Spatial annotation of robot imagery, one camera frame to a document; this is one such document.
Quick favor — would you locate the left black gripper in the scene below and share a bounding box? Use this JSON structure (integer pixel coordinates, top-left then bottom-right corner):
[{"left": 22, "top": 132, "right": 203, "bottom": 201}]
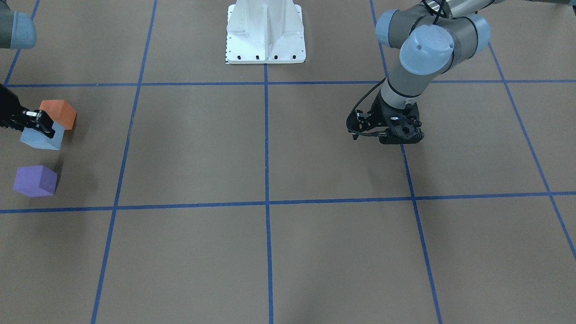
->
[{"left": 347, "top": 94, "right": 420, "bottom": 138}]

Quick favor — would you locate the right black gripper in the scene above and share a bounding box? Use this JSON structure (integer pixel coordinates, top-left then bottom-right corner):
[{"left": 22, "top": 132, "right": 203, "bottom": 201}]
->
[{"left": 0, "top": 85, "right": 56, "bottom": 138}]

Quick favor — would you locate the light blue foam block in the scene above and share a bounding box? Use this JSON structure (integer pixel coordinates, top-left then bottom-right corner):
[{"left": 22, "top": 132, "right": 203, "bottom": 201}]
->
[{"left": 20, "top": 122, "right": 65, "bottom": 150}]

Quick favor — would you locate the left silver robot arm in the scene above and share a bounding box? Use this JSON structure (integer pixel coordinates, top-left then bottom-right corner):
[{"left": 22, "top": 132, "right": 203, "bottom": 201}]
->
[{"left": 346, "top": 0, "right": 499, "bottom": 145}]

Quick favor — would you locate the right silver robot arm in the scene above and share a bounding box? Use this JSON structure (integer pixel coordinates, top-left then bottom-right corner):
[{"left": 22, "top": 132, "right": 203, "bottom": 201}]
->
[{"left": 0, "top": 1, "right": 55, "bottom": 138}]

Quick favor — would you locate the orange foam block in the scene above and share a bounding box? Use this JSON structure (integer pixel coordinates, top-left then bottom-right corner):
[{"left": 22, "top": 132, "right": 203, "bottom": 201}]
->
[{"left": 40, "top": 100, "right": 77, "bottom": 131}]

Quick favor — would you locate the purple foam block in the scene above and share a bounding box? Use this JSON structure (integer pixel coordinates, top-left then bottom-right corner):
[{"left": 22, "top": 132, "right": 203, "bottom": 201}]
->
[{"left": 13, "top": 165, "right": 58, "bottom": 198}]

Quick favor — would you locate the black camera cable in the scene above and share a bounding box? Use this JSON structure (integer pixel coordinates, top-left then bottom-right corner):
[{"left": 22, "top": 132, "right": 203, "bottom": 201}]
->
[{"left": 346, "top": 77, "right": 387, "bottom": 135}]

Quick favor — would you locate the white pedestal column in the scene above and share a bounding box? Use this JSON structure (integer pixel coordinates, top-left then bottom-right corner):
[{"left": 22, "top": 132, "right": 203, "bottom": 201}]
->
[{"left": 225, "top": 0, "right": 306, "bottom": 64}]

